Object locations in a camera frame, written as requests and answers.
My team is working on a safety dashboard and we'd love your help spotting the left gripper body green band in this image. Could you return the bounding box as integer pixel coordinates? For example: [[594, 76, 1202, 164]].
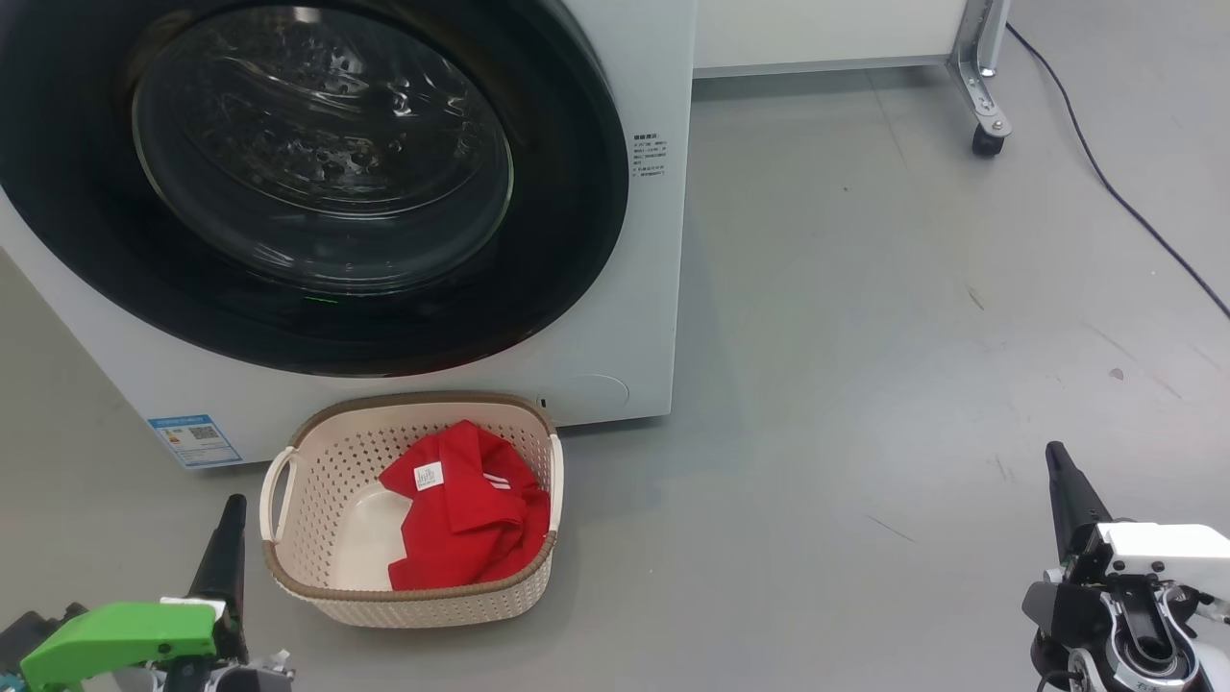
[[19, 598, 294, 692]]

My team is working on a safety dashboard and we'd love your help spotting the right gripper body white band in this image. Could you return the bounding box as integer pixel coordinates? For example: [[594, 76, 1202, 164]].
[[1021, 522, 1230, 692]]

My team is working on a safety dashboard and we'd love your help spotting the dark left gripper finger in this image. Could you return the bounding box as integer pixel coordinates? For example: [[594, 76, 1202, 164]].
[[187, 494, 248, 635]]

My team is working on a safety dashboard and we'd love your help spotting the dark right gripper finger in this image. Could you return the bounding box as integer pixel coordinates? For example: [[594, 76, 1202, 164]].
[[1045, 441, 1114, 566]]

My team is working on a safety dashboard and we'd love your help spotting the red shirt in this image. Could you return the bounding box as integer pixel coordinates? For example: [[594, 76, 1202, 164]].
[[378, 420, 552, 591]]

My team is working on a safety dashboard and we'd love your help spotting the round glass washer door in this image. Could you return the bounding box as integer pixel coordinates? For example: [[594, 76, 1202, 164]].
[[0, 0, 630, 378]]

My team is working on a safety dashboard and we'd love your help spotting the cream perforated laundry basket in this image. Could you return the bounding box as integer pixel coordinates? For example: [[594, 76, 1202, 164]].
[[259, 390, 565, 630]]

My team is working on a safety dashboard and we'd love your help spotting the stainless steel washing machine drum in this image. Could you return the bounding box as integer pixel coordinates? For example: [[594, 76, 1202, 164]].
[[135, 8, 513, 289]]

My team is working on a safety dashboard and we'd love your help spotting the white front-load washing machine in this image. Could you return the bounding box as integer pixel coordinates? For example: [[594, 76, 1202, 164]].
[[0, 0, 698, 470]]

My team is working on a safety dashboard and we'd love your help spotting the blue energy label sticker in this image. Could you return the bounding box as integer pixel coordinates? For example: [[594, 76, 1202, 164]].
[[147, 414, 243, 469]]

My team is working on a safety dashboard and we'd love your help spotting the metal leg with caster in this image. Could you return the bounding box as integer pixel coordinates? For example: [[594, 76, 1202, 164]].
[[947, 0, 1013, 158]]

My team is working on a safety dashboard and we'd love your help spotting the white cabinet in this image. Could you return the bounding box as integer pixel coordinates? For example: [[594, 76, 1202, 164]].
[[694, 0, 970, 78]]

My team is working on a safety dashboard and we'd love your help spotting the small grey text label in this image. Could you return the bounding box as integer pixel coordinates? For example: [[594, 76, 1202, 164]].
[[632, 133, 670, 180]]

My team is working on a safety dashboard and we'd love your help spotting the black floor cable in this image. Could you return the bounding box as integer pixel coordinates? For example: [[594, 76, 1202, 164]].
[[1006, 21, 1230, 318]]

